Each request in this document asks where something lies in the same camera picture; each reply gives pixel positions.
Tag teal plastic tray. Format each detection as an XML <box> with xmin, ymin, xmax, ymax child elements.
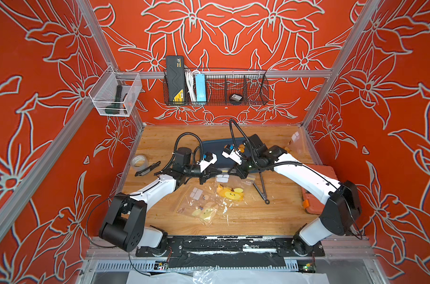
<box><xmin>203</xmin><ymin>134</ymin><xmax>267</xmax><ymax>173</ymax></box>

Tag black wire wall basket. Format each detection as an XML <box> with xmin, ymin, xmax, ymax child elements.
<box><xmin>163</xmin><ymin>68</ymin><xmax>269</xmax><ymax>107</ymax></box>

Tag light blue box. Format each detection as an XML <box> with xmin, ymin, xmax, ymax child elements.
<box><xmin>195</xmin><ymin>73</ymin><xmax>207</xmax><ymax>104</ymax></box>

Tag dark green tool handle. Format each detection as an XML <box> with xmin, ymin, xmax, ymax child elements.
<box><xmin>105</xmin><ymin>85</ymin><xmax>122</xmax><ymax>115</ymax></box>

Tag clear bag yellow dog print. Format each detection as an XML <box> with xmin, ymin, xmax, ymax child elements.
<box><xmin>285</xmin><ymin>130</ymin><xmax>306</xmax><ymax>154</ymax></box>

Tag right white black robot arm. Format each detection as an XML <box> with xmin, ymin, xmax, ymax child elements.
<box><xmin>223</xmin><ymin>131</ymin><xmax>361</xmax><ymax>256</ymax></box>

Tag black mounting base rail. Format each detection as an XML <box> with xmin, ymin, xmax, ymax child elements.
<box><xmin>135</xmin><ymin>235</ymin><xmax>326</xmax><ymax>259</ymax></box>

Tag white coiled cable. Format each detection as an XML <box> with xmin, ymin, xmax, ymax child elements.
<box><xmin>185</xmin><ymin>70</ymin><xmax>198</xmax><ymax>104</ymax></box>

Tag clear zip bag white labels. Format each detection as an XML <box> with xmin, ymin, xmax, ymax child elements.
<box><xmin>174</xmin><ymin>185</ymin><xmax>225</xmax><ymax>225</ymax></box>

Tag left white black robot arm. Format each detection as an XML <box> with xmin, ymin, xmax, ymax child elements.
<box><xmin>99</xmin><ymin>132</ymin><xmax>221</xmax><ymax>254</ymax></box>

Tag black box yellow label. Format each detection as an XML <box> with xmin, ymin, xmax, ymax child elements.
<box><xmin>165</xmin><ymin>56</ymin><xmax>186</xmax><ymax>105</ymax></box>

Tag black marker pen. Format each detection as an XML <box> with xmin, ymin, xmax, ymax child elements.
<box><xmin>135</xmin><ymin>161</ymin><xmax>161</xmax><ymax>176</ymax></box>

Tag orange plastic tool case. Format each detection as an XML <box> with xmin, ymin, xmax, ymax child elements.
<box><xmin>301</xmin><ymin>164</ymin><xmax>340</xmax><ymax>215</ymax></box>

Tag clear acrylic wall bin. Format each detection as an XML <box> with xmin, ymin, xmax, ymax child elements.
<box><xmin>89</xmin><ymin>66</ymin><xmax>142</xmax><ymax>117</ymax></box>

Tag clear tape roll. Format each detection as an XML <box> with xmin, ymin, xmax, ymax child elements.
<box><xmin>130</xmin><ymin>155</ymin><xmax>149</xmax><ymax>172</ymax></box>

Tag metal kitchen tongs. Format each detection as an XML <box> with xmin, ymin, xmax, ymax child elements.
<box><xmin>252</xmin><ymin>172</ymin><xmax>270</xmax><ymax>205</ymax></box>

